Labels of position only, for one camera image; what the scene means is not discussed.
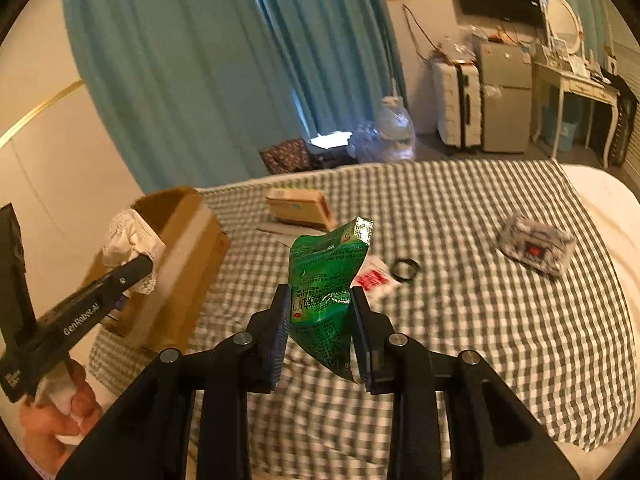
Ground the white lace cloth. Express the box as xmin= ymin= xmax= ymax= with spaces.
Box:
xmin=102 ymin=208 xmax=166 ymax=295

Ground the black ring band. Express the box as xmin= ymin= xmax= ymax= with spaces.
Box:
xmin=390 ymin=258 xmax=421 ymax=283

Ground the green snack bag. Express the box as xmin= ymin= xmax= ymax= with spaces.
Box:
xmin=288 ymin=217 xmax=373 ymax=380

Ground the left hand holding gripper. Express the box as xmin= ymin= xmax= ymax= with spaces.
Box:
xmin=20 ymin=360 xmax=103 ymax=478

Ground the red white sachet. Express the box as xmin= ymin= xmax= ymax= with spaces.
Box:
xmin=350 ymin=255 xmax=400 ymax=308

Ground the grey white checkered cloth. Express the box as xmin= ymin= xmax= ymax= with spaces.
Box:
xmin=86 ymin=158 xmax=640 ymax=480

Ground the brown cardboard box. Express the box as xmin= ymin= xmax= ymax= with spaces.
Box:
xmin=84 ymin=186 xmax=230 ymax=353

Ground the grey patterned tissue pack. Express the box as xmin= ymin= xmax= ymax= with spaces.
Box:
xmin=497 ymin=214 xmax=577 ymax=278

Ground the small tan cardboard box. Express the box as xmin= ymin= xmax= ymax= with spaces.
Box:
xmin=265 ymin=188 xmax=337 ymax=232

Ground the dark floral patterned bag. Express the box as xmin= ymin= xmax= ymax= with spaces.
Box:
xmin=259 ymin=139 xmax=316 ymax=174

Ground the clear water jug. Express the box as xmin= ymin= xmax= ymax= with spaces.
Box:
xmin=375 ymin=96 xmax=416 ymax=162

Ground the blue plastic bag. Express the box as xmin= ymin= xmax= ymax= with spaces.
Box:
xmin=346 ymin=122 xmax=378 ymax=164

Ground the white ribbed suitcase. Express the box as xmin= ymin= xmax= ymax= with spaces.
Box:
xmin=432 ymin=62 xmax=482 ymax=150

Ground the teal curtain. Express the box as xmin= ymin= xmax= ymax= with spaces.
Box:
xmin=539 ymin=0 xmax=622 ymax=61
xmin=63 ymin=0 xmax=406 ymax=193

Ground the grey mini fridge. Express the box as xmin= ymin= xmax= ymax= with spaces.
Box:
xmin=475 ymin=41 xmax=533 ymax=154

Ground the white dressing table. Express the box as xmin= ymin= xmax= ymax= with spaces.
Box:
xmin=530 ymin=57 xmax=622 ymax=170

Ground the white oval vanity mirror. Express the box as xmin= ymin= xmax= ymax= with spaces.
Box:
xmin=546 ymin=0 xmax=584 ymax=55

